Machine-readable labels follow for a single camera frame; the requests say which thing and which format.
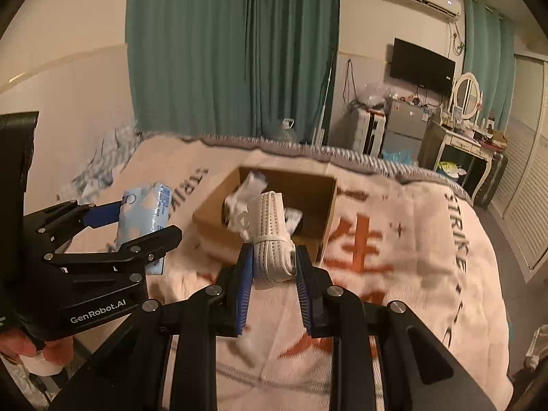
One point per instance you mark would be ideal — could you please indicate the blue plastic bag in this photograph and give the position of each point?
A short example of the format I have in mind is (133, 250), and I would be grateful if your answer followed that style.
(400, 157)

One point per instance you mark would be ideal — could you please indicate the white crumpled cloth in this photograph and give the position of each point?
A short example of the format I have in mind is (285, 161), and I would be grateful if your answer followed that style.
(248, 190)

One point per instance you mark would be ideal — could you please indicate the white elastic band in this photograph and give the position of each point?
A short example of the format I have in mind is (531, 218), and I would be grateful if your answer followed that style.
(269, 231)

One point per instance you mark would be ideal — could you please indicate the white dressing table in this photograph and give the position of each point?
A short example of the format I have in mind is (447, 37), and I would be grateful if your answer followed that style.
(458, 139)

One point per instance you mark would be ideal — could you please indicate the dark suitcase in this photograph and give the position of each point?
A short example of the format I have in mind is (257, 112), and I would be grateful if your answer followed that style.
(492, 180)

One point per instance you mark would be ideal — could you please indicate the brown cardboard box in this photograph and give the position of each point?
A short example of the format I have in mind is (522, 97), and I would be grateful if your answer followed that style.
(317, 222)

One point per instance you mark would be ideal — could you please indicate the person's left hand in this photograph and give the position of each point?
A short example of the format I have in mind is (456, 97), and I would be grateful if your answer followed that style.
(21, 344)

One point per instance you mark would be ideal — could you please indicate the narrow green curtain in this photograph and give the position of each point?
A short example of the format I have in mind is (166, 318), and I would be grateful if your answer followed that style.
(488, 60)

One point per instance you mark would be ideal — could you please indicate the blue tissue pack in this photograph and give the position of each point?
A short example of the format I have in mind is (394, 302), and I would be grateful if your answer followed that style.
(145, 209)

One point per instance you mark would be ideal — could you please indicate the wide green curtain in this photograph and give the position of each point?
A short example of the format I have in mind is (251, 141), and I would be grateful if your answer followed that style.
(231, 51)

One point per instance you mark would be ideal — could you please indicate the black wall television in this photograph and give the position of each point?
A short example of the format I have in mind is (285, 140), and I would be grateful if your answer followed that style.
(421, 68)

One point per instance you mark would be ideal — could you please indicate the small pale blue packet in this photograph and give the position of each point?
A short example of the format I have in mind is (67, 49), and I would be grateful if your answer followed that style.
(293, 218)

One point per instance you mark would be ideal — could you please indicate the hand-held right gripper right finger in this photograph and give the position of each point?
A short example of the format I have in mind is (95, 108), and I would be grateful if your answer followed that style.
(302, 293)

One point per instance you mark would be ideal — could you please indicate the white oval mirror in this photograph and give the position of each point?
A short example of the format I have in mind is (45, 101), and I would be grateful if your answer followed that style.
(467, 96)

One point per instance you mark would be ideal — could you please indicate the grey small fridge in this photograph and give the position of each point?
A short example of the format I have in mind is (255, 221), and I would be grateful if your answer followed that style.
(406, 130)

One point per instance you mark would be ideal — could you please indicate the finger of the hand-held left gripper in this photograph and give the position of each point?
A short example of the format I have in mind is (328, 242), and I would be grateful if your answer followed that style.
(150, 242)
(102, 215)

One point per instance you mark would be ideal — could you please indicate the white louvered wardrobe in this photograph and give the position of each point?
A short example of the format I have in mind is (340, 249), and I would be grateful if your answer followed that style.
(528, 158)

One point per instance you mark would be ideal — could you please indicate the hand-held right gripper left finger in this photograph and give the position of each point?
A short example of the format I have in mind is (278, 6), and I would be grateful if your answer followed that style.
(245, 284)

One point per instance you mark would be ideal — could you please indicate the blue patterned quilt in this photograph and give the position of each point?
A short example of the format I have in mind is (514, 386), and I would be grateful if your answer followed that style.
(102, 154)

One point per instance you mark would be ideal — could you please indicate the clear water jug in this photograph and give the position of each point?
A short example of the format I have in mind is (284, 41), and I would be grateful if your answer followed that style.
(285, 132)

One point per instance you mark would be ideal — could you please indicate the pink printed blanket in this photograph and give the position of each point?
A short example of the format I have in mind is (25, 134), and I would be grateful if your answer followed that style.
(406, 244)

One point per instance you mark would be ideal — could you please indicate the white floor appliance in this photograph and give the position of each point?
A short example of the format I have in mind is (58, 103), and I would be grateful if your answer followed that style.
(370, 132)

